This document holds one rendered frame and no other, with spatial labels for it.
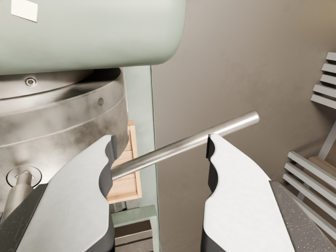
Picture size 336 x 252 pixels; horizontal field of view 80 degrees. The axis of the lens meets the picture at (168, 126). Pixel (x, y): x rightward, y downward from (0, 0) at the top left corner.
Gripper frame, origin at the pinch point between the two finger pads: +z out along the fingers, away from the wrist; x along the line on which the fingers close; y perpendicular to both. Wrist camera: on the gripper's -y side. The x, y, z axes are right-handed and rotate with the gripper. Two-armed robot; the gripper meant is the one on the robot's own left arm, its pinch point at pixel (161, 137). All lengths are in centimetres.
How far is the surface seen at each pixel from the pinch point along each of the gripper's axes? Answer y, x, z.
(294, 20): -4, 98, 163
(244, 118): 1.6, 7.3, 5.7
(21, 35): -5.4, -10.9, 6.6
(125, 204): 60, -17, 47
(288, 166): 142, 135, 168
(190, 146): 3.8, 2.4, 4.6
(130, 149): 32, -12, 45
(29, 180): 9.2, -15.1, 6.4
